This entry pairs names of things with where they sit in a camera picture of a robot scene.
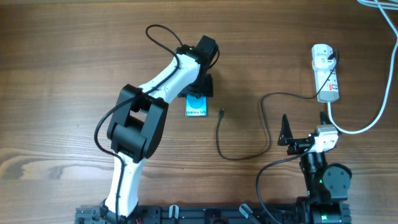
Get Galaxy S25 smartphone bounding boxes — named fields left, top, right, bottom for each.
left=185, top=95, right=208, bottom=117

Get white power strip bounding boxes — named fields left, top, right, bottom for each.
left=312, top=44, right=340, bottom=103

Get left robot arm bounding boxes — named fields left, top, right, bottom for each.
left=100, top=35, right=220, bottom=223

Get black USB-C charging cable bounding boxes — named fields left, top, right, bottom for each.
left=215, top=50, right=340, bottom=161

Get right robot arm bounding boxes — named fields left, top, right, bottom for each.
left=277, top=113, right=352, bottom=223

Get white cables at corner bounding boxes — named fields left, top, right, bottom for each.
left=356, top=0, right=398, bottom=11

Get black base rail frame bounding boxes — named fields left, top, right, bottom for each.
left=74, top=203, right=352, bottom=224

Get white power strip cord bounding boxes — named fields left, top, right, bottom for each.
left=326, top=0, right=398, bottom=135

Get white USB charger plug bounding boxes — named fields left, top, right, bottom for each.
left=312, top=55, right=335, bottom=72

